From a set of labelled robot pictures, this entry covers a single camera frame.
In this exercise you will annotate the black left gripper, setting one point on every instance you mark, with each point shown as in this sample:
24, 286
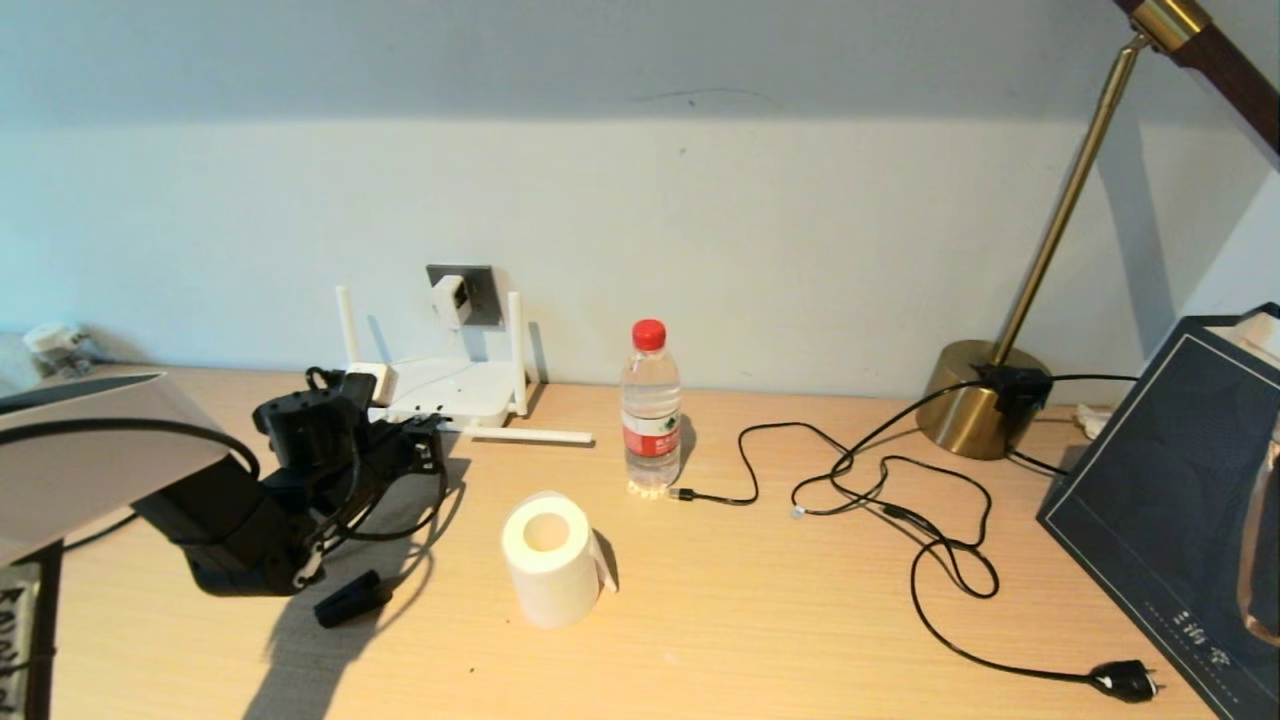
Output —
320, 440

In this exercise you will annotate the white power adapter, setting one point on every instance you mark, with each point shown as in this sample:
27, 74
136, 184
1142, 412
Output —
450, 298

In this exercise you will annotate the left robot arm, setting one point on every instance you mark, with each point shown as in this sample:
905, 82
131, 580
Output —
100, 470

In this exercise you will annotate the white router with antennas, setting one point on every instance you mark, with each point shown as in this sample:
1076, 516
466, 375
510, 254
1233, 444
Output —
470, 388

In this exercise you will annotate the black plastic clip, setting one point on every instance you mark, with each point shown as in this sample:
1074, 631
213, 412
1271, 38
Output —
352, 602

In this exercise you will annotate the white toilet paper roll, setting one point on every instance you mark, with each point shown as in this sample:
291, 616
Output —
550, 590

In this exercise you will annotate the water bottle red cap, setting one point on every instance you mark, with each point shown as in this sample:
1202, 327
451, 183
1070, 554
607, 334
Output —
650, 440

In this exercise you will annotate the brass desk lamp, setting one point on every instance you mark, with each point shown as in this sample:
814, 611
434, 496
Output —
965, 410

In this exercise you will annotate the black adapter on lamp base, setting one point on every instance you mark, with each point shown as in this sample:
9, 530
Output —
1015, 385

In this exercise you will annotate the small white connector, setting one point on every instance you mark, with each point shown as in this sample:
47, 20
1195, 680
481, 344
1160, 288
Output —
1092, 420

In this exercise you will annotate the dark blue gift bag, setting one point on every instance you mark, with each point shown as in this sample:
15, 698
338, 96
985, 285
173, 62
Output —
1150, 500

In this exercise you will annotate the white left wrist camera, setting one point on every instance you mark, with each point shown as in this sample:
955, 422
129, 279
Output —
380, 385

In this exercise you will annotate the grey wall socket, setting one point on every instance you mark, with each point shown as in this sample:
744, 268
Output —
487, 298

